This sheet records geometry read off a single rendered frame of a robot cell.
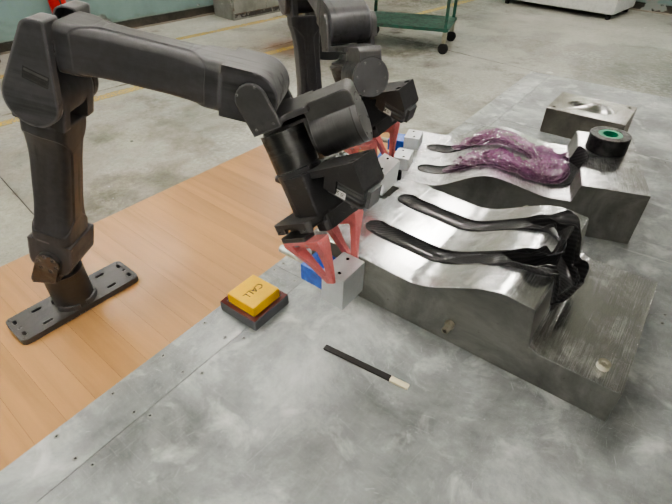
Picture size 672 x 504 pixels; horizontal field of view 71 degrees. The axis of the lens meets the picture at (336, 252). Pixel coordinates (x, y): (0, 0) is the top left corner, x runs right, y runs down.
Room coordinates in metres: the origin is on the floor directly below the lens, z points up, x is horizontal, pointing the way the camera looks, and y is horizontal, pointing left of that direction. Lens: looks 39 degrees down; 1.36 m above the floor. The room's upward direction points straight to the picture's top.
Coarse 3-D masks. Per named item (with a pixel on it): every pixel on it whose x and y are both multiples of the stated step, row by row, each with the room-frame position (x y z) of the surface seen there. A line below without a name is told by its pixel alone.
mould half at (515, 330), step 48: (432, 192) 0.78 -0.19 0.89; (384, 240) 0.63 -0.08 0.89; (432, 240) 0.63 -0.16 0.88; (480, 240) 0.61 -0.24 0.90; (528, 240) 0.57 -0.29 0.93; (384, 288) 0.55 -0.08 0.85; (432, 288) 0.51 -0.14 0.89; (480, 288) 0.47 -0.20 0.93; (528, 288) 0.46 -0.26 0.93; (624, 288) 0.54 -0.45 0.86; (480, 336) 0.45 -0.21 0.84; (528, 336) 0.42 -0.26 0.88; (576, 336) 0.44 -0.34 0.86; (624, 336) 0.44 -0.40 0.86; (576, 384) 0.37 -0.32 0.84; (624, 384) 0.36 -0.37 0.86
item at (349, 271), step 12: (288, 252) 0.53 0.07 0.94; (336, 264) 0.48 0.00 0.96; (348, 264) 0.48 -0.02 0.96; (360, 264) 0.48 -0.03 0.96; (312, 276) 0.48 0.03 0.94; (336, 276) 0.46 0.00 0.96; (348, 276) 0.46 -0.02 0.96; (360, 276) 0.48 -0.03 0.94; (324, 288) 0.46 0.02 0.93; (336, 288) 0.45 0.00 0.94; (348, 288) 0.46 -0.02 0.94; (360, 288) 0.48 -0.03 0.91; (324, 300) 0.47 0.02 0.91; (336, 300) 0.45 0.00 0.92; (348, 300) 0.46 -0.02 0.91
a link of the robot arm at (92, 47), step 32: (32, 32) 0.51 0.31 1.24; (64, 32) 0.52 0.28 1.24; (96, 32) 0.53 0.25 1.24; (128, 32) 0.54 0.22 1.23; (32, 64) 0.51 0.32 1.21; (64, 64) 0.52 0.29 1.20; (96, 64) 0.52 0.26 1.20; (128, 64) 0.52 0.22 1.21; (160, 64) 0.52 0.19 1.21; (192, 64) 0.51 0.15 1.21; (224, 64) 0.50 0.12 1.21; (256, 64) 0.52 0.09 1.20; (32, 96) 0.51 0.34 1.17; (192, 96) 0.51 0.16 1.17; (224, 96) 0.50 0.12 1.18
